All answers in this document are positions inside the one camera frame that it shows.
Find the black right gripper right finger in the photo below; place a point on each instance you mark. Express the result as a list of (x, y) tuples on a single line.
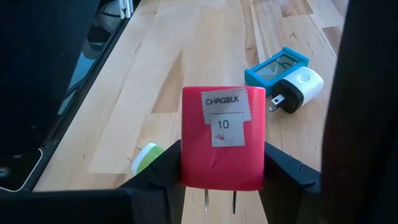
[(292, 193)]

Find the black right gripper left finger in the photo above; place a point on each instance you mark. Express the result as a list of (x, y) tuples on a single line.
[(149, 193)]

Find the pink charger with paper label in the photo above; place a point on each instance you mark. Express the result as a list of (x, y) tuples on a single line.
[(224, 161)]

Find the black and white power adapter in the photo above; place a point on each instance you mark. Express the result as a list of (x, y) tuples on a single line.
[(301, 84)]

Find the blue cased digital display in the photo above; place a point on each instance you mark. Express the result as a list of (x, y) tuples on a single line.
[(258, 76)]

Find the green and white power adapter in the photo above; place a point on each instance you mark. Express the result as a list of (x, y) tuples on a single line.
[(149, 155)]

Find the silver frame bracket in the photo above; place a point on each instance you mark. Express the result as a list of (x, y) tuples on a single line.
[(125, 9)]

